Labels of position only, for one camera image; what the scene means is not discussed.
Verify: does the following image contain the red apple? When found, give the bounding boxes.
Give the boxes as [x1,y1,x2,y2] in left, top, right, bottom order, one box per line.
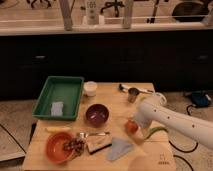
[124,120,138,134]

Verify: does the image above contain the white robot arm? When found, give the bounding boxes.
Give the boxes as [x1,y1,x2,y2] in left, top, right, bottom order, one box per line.
[134,93,213,150]

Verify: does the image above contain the metal measuring cup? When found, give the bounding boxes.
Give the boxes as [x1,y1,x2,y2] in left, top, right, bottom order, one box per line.
[128,88,139,103]

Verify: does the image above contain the white paper cup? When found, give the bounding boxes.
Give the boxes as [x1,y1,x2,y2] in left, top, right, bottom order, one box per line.
[83,81,97,97]

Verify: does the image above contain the blue folded cloth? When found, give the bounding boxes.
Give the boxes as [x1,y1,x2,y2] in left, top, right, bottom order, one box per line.
[106,137,133,161]

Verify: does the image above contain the dark purple bowl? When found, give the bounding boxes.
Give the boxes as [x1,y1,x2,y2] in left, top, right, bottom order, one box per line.
[85,104,109,127]

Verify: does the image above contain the dark teal bag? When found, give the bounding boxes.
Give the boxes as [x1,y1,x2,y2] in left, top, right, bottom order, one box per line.
[190,92,211,107]

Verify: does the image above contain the silver metal spoon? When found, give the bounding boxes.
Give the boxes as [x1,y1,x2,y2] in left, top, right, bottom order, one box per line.
[76,132,110,138]

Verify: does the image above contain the bunch of dark grapes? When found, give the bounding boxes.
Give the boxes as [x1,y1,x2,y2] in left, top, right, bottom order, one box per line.
[63,138,85,154]

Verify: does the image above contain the green plastic tray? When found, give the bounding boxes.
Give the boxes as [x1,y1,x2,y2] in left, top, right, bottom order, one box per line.
[33,76,84,121]

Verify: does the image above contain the pale blue sponge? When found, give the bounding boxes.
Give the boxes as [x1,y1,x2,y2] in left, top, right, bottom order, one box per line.
[51,102,63,116]

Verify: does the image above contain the orange plastic bowl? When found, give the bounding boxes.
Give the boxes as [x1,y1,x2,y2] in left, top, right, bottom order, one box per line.
[45,132,74,164]

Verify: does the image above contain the black-handled utensil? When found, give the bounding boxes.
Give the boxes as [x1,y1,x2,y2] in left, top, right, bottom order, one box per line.
[118,84,155,94]

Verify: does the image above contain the black power cable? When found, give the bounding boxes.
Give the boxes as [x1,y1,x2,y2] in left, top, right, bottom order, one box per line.
[168,103,200,171]

